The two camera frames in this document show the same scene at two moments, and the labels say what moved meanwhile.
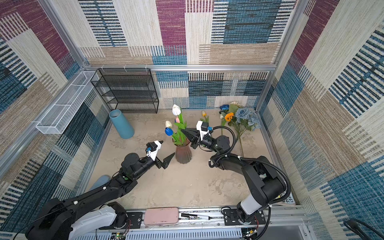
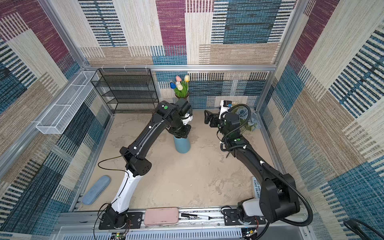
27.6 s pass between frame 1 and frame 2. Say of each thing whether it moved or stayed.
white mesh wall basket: stayed
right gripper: moved
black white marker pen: stayed
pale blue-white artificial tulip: moved
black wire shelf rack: stayed
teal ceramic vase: moved
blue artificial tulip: moved
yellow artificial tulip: moved
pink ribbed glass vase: moved
